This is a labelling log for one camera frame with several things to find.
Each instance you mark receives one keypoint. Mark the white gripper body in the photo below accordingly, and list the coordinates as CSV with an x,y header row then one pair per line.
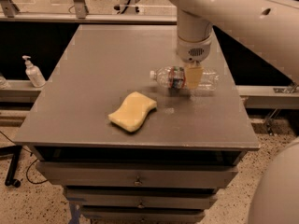
x,y
193,52

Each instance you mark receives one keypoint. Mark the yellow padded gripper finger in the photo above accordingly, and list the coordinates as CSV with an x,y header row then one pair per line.
x,y
193,73

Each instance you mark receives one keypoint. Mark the clear plastic water bottle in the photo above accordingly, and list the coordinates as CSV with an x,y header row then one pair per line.
x,y
173,77

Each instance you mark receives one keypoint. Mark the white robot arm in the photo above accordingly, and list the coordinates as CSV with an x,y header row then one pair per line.
x,y
269,28

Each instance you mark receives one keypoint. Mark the white pump dispenser bottle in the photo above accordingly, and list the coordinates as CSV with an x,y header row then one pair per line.
x,y
34,73

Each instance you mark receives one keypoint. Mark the yellow sponge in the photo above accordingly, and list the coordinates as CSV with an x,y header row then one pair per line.
x,y
133,111

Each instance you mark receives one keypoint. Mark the grey drawer cabinet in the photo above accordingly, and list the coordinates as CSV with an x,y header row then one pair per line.
x,y
101,66

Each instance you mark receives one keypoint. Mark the top grey drawer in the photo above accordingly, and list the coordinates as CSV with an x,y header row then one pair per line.
x,y
137,175

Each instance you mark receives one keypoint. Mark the grey drawer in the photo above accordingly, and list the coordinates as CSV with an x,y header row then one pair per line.
x,y
141,198
142,216
137,175

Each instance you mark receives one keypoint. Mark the middle grey drawer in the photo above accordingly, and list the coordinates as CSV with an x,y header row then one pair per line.
x,y
141,198

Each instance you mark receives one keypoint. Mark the bottom grey drawer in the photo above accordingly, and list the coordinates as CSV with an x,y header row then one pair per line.
x,y
142,216

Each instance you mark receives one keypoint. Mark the black chair leg with caster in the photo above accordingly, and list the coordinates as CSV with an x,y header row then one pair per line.
x,y
14,152

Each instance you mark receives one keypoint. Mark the metal railing frame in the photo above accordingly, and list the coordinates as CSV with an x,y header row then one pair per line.
x,y
86,11

